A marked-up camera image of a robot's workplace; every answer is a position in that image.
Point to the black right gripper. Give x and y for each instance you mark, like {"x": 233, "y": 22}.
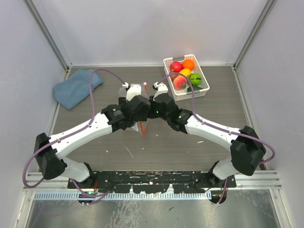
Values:
{"x": 150, "y": 113}

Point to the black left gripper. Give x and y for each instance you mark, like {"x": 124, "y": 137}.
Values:
{"x": 122, "y": 101}

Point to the clear zip bag orange zipper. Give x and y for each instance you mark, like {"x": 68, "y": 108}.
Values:
{"x": 142, "y": 126}

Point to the pink toy peach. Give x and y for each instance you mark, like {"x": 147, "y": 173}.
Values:
{"x": 180, "y": 83}

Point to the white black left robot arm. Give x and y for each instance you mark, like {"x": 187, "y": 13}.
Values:
{"x": 53, "y": 150}

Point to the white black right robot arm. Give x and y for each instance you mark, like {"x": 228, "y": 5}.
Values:
{"x": 246, "y": 151}

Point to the white perforated plastic basket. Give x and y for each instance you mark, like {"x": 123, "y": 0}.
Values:
{"x": 183, "y": 94}

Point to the brown toy kiwi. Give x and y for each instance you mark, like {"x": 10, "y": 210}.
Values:
{"x": 173, "y": 75}

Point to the dark green toy avocado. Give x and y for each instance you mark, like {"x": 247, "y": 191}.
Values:
{"x": 195, "y": 88}

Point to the red toy apple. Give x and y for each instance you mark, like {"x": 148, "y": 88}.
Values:
{"x": 176, "y": 67}

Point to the yellow toy lemon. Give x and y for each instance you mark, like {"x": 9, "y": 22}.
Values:
{"x": 186, "y": 72}

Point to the green toy fruit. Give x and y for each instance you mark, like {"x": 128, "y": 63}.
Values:
{"x": 194, "y": 79}

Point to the orange toy fruit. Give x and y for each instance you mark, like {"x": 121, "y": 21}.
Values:
{"x": 188, "y": 64}

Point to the blue folded cloth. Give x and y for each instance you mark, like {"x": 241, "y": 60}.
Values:
{"x": 73, "y": 90}

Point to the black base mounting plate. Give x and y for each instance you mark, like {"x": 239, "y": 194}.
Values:
{"x": 151, "y": 182}

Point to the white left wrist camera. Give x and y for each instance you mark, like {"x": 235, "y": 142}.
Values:
{"x": 129, "y": 91}

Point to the blue slotted cable duct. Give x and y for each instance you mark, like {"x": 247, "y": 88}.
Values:
{"x": 75, "y": 195}

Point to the left aluminium corner post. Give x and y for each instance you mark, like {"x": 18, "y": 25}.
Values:
{"x": 45, "y": 31}

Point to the aluminium corner post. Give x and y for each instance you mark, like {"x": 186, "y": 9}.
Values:
{"x": 45, "y": 31}
{"x": 254, "y": 31}

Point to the right aluminium corner post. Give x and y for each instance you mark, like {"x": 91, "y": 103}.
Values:
{"x": 254, "y": 31}

